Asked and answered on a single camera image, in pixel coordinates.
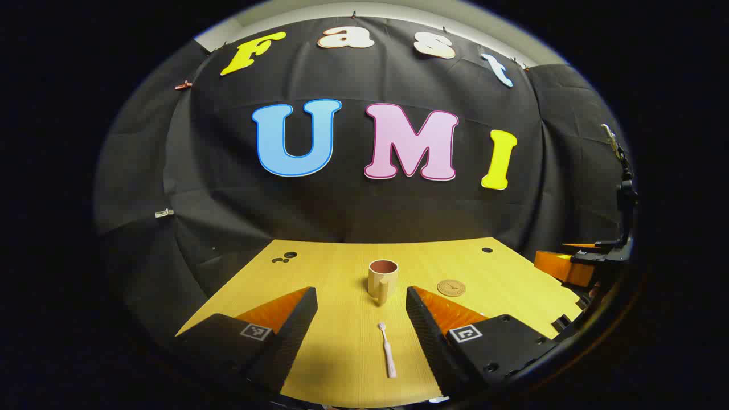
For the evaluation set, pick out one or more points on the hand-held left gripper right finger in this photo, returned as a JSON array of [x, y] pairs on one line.
[[424, 330]]

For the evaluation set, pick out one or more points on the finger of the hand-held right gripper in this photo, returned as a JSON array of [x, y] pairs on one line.
[[561, 267]]

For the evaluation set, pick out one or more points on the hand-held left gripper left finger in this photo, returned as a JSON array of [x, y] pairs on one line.
[[296, 330]]

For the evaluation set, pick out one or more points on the pale pink toothbrush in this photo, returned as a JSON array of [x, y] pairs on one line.
[[388, 353]]

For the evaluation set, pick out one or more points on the round brown coaster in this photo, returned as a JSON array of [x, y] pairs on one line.
[[451, 287]]

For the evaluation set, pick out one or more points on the beige cup with brown inside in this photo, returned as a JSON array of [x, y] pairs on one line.
[[380, 283]]

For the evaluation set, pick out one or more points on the yellow wooden desktop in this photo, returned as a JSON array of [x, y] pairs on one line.
[[342, 353]]

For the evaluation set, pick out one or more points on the black backdrop cloth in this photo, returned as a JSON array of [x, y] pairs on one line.
[[353, 210]]

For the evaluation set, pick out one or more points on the small white clip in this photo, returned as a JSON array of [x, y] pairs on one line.
[[164, 213]]

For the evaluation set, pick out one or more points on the small orange clip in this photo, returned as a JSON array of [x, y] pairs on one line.
[[183, 85]]

